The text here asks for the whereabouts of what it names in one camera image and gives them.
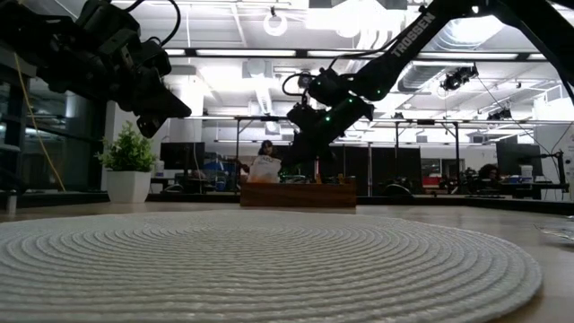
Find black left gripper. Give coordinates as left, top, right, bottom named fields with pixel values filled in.
left=66, top=39, right=194, bottom=139

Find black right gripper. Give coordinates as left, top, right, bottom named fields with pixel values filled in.
left=281, top=94, right=376, bottom=179

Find white orange tea packet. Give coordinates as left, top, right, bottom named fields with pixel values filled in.
left=248, top=154, right=283, bottom=184

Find brown wooden organizer box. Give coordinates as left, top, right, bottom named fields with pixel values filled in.
left=239, top=176, right=358, bottom=208

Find person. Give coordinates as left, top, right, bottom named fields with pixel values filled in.
left=476, top=162, right=504, bottom=186
left=257, top=138, right=283, bottom=159

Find black computer monitor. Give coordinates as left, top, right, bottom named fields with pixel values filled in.
left=496, top=142, right=544, bottom=179
left=160, top=142, right=206, bottom=170

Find green plant in white pot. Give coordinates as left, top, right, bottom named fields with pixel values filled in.
left=93, top=119, right=158, bottom=204

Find black partition panels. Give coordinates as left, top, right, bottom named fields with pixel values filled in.
left=261, top=144, right=422, bottom=185

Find white round woven placemat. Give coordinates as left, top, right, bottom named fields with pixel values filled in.
left=0, top=209, right=544, bottom=323

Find black background rig frame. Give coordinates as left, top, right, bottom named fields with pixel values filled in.
left=234, top=114, right=302, bottom=180
left=393, top=118, right=462, bottom=195

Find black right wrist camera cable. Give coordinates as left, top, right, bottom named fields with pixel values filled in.
left=281, top=71, right=311, bottom=98

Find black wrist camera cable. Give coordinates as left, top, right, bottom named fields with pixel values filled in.
left=125, top=0, right=181, bottom=47
left=281, top=71, right=311, bottom=98

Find black left wrist camera cable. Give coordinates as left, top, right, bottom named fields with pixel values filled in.
left=125, top=0, right=181, bottom=47

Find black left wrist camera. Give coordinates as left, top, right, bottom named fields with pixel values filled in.
left=75, top=0, right=144, bottom=48

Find white ring lamp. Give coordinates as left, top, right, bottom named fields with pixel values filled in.
left=263, top=11, right=289, bottom=38

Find yellow cable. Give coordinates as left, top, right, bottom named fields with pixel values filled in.
left=13, top=53, right=67, bottom=192

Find black ceiling camera cluster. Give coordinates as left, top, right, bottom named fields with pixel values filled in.
left=487, top=107, right=513, bottom=122
left=440, top=64, right=480, bottom=93

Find black aluminium rig frame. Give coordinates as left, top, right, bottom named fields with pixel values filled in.
left=0, top=190, right=574, bottom=217

